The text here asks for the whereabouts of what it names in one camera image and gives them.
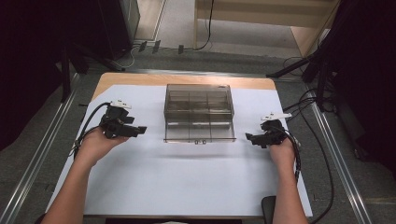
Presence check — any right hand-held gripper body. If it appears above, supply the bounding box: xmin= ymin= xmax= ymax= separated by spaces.
xmin=257 ymin=111 xmax=293 ymax=149

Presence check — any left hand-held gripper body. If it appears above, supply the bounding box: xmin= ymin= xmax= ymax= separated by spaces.
xmin=99 ymin=99 xmax=140 ymax=140

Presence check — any person's right hand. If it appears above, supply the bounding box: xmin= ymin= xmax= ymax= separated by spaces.
xmin=268 ymin=136 xmax=297 ymax=170

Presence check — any person's left hand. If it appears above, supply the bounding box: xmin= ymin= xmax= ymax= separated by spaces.
xmin=74 ymin=125 xmax=131 ymax=166

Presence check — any clear plastic compartment box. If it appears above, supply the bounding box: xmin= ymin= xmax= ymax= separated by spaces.
xmin=163 ymin=83 xmax=237 ymax=145

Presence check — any white table sheet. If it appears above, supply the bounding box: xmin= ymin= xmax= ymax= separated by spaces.
xmin=46 ymin=84 xmax=314 ymax=218

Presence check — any black tripod stand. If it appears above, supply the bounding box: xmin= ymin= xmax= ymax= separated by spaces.
xmin=57 ymin=40 xmax=127 ymax=104
xmin=265 ymin=27 xmax=340 ymax=113

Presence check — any black cabinet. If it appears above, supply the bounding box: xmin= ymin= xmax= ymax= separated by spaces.
xmin=92 ymin=0 xmax=142 ymax=62

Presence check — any light wooden shelf unit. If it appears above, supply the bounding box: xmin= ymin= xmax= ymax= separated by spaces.
xmin=192 ymin=0 xmax=342 ymax=59

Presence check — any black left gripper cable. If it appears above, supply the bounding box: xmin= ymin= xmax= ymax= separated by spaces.
xmin=72 ymin=102 xmax=112 ymax=161

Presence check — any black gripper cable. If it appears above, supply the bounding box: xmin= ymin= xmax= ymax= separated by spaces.
xmin=72 ymin=102 xmax=112 ymax=161
xmin=276 ymin=125 xmax=303 ymax=185

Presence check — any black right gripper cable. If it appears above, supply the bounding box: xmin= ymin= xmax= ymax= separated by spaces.
xmin=276 ymin=125 xmax=303 ymax=185

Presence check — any white floor cable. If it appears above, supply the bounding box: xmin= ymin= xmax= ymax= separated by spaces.
xmin=117 ymin=43 xmax=144 ymax=70

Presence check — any long black floor cable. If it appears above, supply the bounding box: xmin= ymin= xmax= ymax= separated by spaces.
xmin=282 ymin=89 xmax=336 ymax=224

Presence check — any metal floor rail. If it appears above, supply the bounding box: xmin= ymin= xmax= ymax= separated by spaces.
xmin=307 ymin=92 xmax=375 ymax=224
xmin=0 ymin=73 xmax=82 ymax=224

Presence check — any thin black hanging cable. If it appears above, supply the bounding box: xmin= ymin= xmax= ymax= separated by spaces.
xmin=193 ymin=0 xmax=217 ymax=52

